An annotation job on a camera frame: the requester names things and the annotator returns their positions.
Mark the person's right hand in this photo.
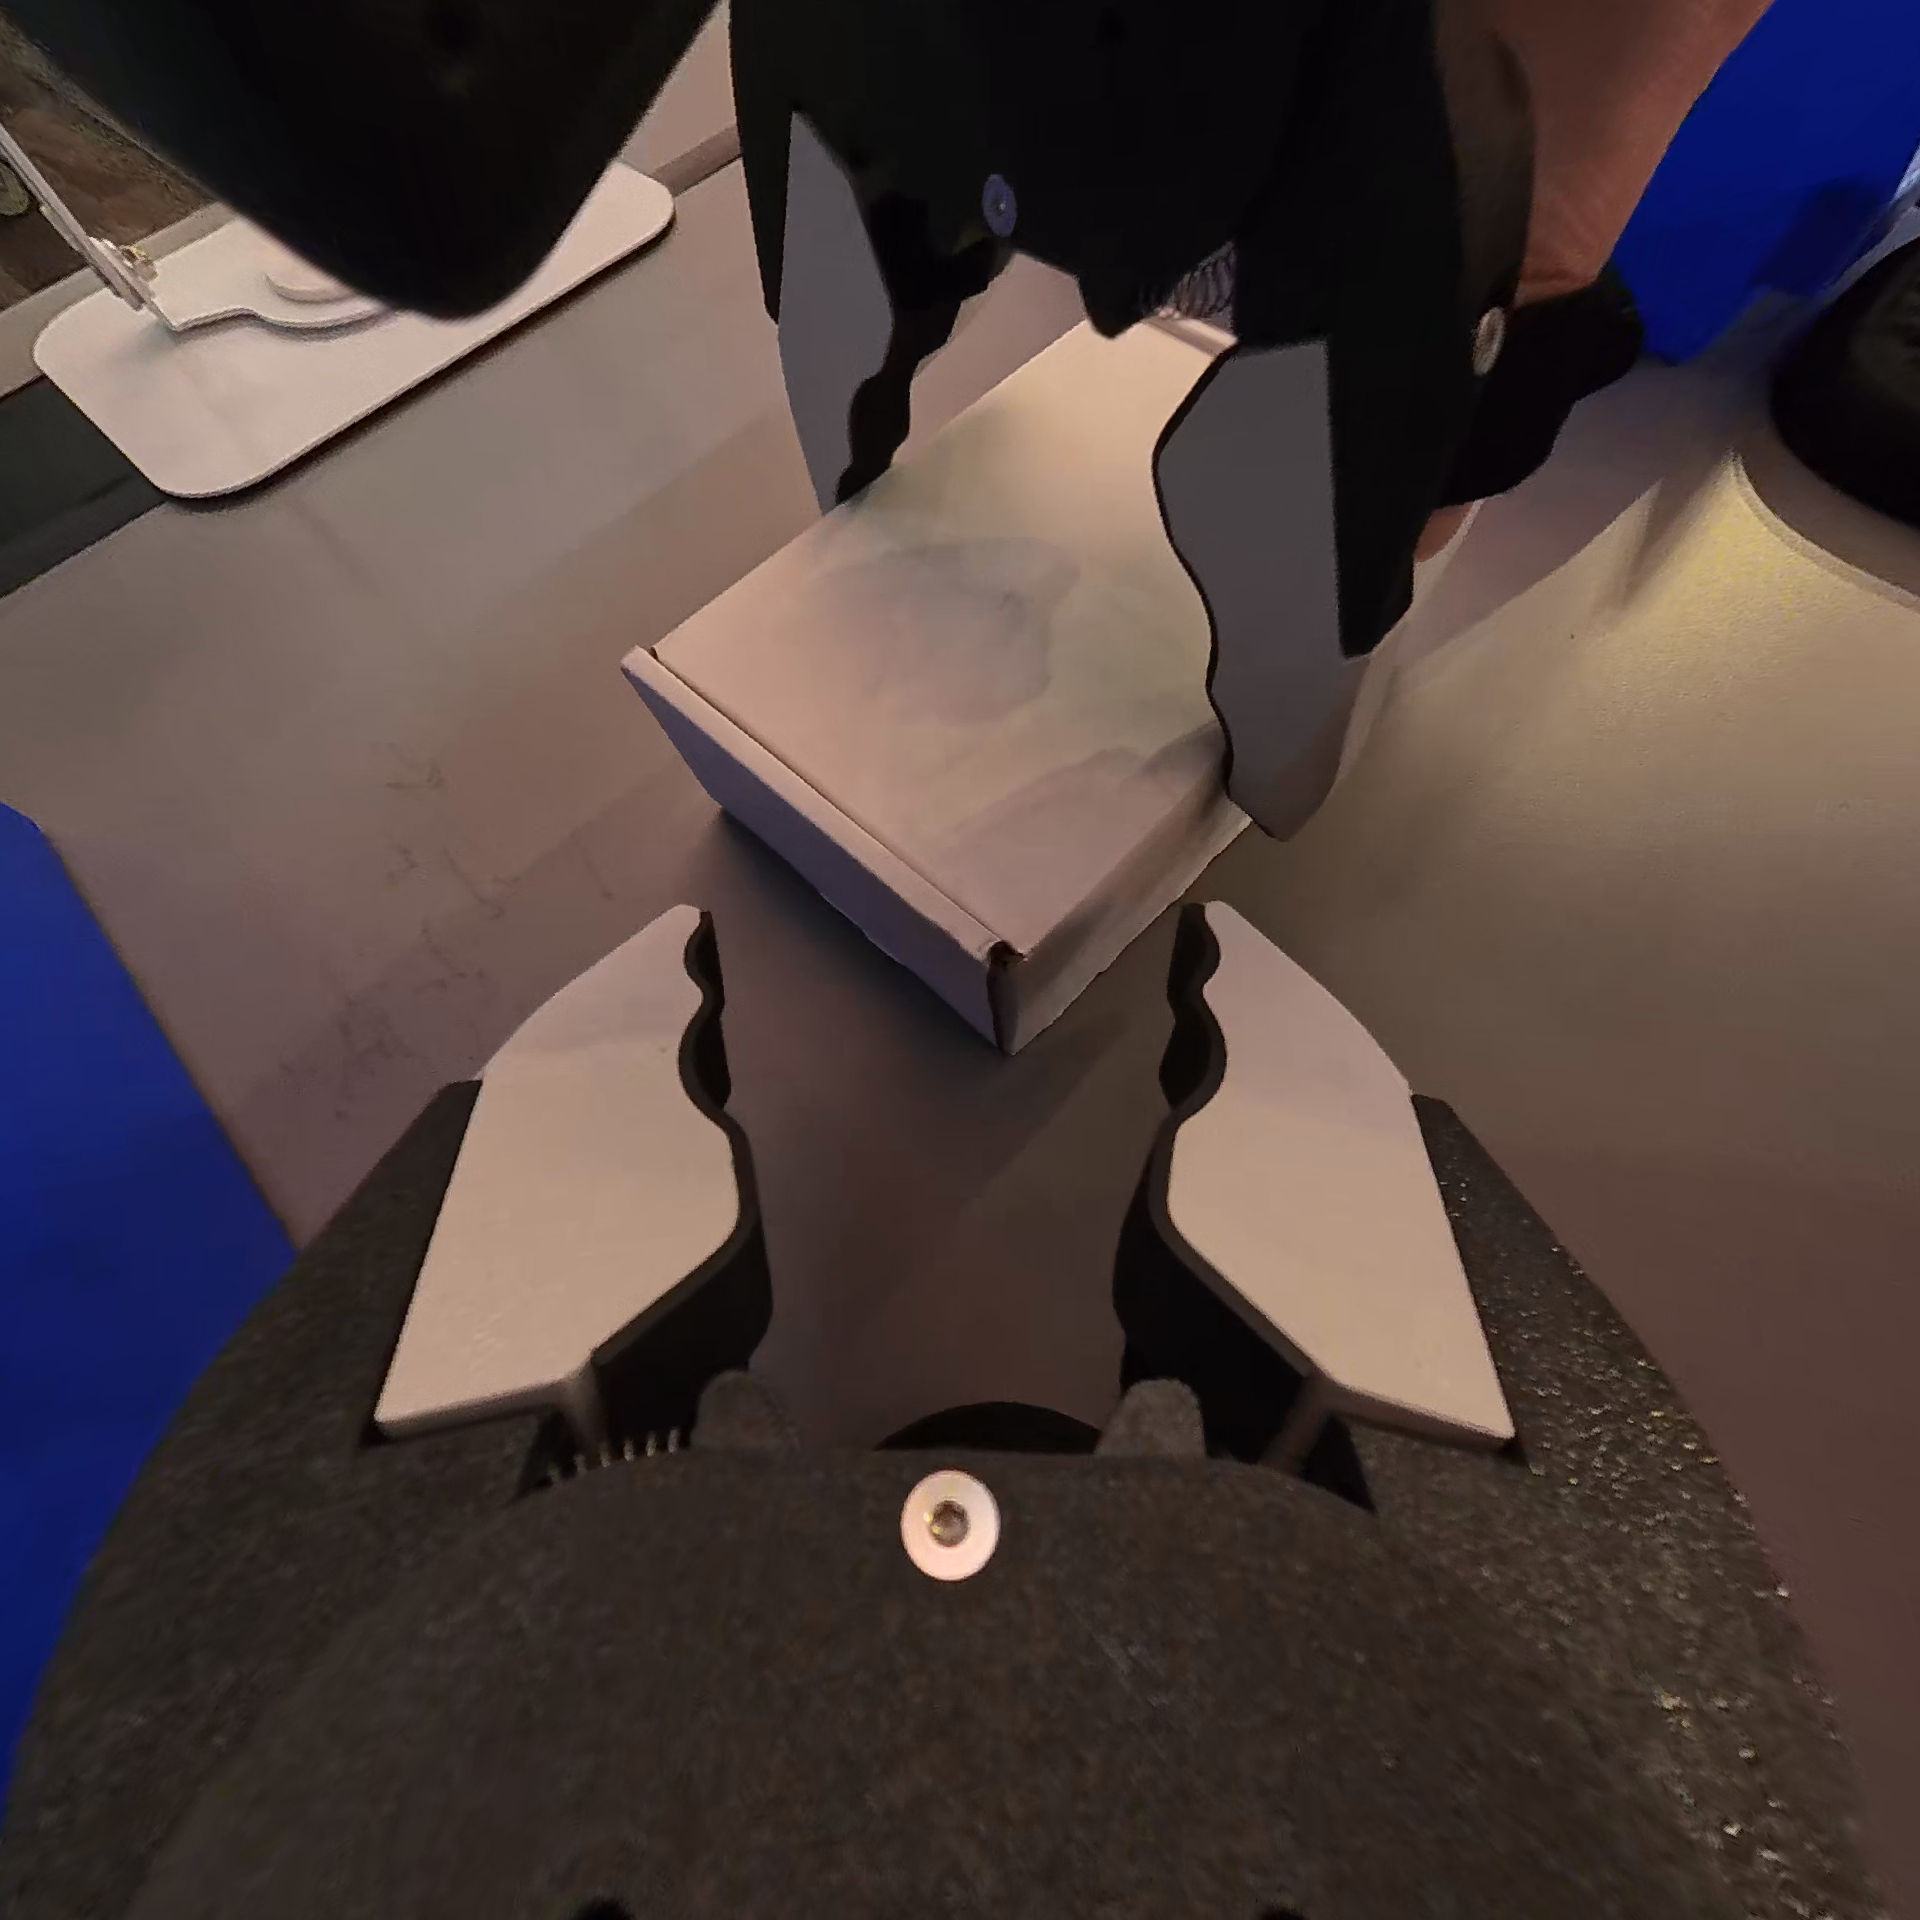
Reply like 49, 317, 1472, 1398
1458, 0, 1729, 309

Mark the white document stand base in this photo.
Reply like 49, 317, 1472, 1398
32, 162, 678, 499

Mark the white cardboard mailer box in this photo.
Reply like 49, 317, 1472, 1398
618, 317, 1261, 1060

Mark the blue plastic bin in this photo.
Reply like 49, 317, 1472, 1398
1613, 0, 1920, 365
0, 797, 299, 1802

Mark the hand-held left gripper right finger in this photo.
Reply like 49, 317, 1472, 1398
1116, 899, 1518, 1464

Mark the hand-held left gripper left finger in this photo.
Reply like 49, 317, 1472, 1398
372, 903, 774, 1441

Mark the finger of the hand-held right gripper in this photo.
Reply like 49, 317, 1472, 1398
772, 112, 962, 511
1153, 336, 1370, 841

